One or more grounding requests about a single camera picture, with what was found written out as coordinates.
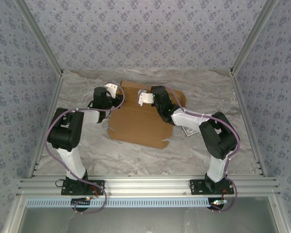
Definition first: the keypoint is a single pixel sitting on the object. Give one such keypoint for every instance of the brown cardboard box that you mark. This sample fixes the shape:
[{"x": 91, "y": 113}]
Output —
[{"x": 140, "y": 126}]

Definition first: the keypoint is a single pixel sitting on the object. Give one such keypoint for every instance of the blue playing card deck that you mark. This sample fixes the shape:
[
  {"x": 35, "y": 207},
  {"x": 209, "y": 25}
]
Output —
[{"x": 190, "y": 132}]

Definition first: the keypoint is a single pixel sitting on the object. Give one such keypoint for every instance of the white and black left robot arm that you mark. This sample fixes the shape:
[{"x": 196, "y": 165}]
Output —
[{"x": 65, "y": 131}]

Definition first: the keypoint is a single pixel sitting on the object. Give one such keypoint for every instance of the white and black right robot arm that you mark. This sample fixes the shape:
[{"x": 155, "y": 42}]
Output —
[{"x": 220, "y": 138}]

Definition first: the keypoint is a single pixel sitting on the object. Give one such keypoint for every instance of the black adapter board with LED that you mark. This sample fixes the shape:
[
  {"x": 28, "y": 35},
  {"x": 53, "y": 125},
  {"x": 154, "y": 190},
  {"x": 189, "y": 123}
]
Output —
[
  {"x": 218, "y": 203},
  {"x": 81, "y": 201}
]

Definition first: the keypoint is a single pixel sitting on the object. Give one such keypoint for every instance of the grey metal lower shelf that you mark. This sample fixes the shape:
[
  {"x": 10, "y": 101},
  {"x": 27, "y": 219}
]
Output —
[{"x": 148, "y": 221}]

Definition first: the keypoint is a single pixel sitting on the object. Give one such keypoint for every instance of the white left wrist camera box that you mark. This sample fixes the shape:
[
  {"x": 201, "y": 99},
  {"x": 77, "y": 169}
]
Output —
[{"x": 111, "y": 88}]

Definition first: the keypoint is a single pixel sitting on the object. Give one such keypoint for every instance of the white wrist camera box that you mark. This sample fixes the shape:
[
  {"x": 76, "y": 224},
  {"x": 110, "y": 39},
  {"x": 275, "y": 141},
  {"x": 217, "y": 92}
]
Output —
[
  {"x": 145, "y": 98},
  {"x": 111, "y": 88}
]

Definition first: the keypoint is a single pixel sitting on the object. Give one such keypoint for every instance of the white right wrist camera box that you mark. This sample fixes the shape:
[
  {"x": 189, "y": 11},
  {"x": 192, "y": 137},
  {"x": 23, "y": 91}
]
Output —
[{"x": 145, "y": 98}]

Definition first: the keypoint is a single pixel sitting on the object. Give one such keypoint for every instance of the aluminium table side rail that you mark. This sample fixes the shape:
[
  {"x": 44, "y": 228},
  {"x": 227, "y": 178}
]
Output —
[
  {"x": 56, "y": 89},
  {"x": 238, "y": 89}
]

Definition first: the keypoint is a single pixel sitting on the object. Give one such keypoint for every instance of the aluminium mounting rail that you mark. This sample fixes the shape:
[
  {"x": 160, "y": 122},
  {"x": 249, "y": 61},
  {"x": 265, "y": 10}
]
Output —
[{"x": 148, "y": 185}]

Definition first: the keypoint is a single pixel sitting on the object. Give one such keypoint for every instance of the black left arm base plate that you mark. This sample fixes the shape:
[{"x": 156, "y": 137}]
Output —
[{"x": 100, "y": 182}]

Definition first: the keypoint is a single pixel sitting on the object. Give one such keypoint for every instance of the aluminium frame post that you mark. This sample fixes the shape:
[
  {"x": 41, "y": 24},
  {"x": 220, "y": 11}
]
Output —
[
  {"x": 41, "y": 35},
  {"x": 253, "y": 34}
]

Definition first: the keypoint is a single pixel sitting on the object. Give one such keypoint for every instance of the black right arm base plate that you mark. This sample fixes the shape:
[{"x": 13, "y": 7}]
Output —
[{"x": 196, "y": 189}]

